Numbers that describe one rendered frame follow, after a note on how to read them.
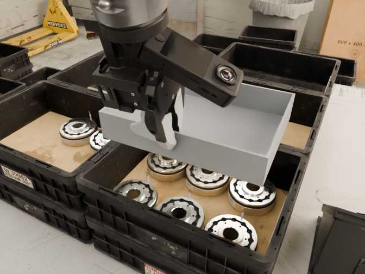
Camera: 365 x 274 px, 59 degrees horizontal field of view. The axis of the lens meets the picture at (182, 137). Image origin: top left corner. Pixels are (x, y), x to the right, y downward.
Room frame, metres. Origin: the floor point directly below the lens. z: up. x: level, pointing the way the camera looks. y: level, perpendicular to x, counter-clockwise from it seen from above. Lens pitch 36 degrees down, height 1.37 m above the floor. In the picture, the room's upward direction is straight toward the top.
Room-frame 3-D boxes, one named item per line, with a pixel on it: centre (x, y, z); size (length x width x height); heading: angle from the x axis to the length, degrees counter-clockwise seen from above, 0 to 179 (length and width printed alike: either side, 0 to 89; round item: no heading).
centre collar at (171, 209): (0.43, 0.01, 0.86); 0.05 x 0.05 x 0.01
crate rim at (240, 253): (0.50, -0.03, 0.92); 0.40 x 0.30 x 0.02; 62
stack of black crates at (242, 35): (2.38, -0.64, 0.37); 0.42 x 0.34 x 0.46; 65
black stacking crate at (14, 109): (0.69, 0.33, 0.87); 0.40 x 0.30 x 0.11; 62
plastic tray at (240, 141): (0.47, -0.03, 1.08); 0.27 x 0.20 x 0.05; 64
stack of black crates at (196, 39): (2.54, -0.28, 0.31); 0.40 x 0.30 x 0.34; 65
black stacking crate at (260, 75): (1.03, -0.31, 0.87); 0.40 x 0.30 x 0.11; 62
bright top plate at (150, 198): (0.49, 0.11, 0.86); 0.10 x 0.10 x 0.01
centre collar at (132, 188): (0.49, 0.11, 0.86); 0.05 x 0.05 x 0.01
